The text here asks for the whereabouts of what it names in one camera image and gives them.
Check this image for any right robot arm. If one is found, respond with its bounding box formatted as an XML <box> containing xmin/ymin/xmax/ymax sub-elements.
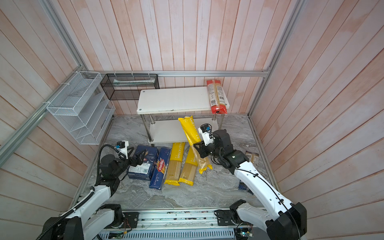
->
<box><xmin>194</xmin><ymin>124</ymin><xmax>307</xmax><ymax>240</ymax></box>

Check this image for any blue Barilla pasta box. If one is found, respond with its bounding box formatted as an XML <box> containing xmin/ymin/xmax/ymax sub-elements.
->
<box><xmin>128</xmin><ymin>145</ymin><xmax>159</xmax><ymax>181</ymax></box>

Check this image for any white wire mesh rack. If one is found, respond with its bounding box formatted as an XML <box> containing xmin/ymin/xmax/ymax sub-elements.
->
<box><xmin>47</xmin><ymin>72</ymin><xmax>115</xmax><ymax>145</ymax></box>

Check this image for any black mesh basket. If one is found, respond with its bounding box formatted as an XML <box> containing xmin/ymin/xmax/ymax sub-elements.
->
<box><xmin>101</xmin><ymin>73</ymin><xmax>160</xmax><ymax>101</ymax></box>

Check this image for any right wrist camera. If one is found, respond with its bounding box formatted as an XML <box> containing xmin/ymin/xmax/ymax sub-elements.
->
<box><xmin>198</xmin><ymin>124</ymin><xmax>214</xmax><ymax>146</ymax></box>

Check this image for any brown blue spaghetti package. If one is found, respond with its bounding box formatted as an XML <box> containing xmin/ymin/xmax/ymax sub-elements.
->
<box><xmin>238</xmin><ymin>151</ymin><xmax>259</xmax><ymax>195</ymax></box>

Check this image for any aluminium frame horizontal bar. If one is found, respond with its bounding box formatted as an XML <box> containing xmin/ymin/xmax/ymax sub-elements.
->
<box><xmin>98</xmin><ymin>70</ymin><xmax>269</xmax><ymax>78</ymax></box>

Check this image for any red spaghetti package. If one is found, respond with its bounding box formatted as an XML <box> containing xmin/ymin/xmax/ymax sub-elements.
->
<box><xmin>207</xmin><ymin>80</ymin><xmax>228</xmax><ymax>114</ymax></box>

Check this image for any white two-tier shelf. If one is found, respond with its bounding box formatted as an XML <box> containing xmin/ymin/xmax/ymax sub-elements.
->
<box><xmin>137</xmin><ymin>87</ymin><xmax>211</xmax><ymax>145</ymax></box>

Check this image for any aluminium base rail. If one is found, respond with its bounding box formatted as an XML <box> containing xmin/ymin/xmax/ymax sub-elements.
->
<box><xmin>56</xmin><ymin>206</ymin><xmax>302</xmax><ymax>240</ymax></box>

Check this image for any blue spaghetti bag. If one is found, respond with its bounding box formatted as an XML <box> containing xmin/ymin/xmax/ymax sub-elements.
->
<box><xmin>149</xmin><ymin>148</ymin><xmax>172</xmax><ymax>190</ymax></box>

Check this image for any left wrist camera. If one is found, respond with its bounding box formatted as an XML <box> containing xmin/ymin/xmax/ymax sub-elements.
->
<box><xmin>115</xmin><ymin>141</ymin><xmax>129</xmax><ymax>160</ymax></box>

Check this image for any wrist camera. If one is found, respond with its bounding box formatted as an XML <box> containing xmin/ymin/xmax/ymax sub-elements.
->
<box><xmin>198</xmin><ymin>124</ymin><xmax>214</xmax><ymax>146</ymax></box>
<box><xmin>115</xmin><ymin>141</ymin><xmax>129</xmax><ymax>160</ymax></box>

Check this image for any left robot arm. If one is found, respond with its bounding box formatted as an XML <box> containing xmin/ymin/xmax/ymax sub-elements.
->
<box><xmin>37</xmin><ymin>141</ymin><xmax>147</xmax><ymax>240</ymax></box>

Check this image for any yellow pasta package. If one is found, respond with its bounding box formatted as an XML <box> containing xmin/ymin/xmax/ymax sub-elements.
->
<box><xmin>178</xmin><ymin>116</ymin><xmax>213</xmax><ymax>174</ymax></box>
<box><xmin>165</xmin><ymin>142</ymin><xmax>186</xmax><ymax>186</ymax></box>
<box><xmin>179</xmin><ymin>146</ymin><xmax>199</xmax><ymax>186</ymax></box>

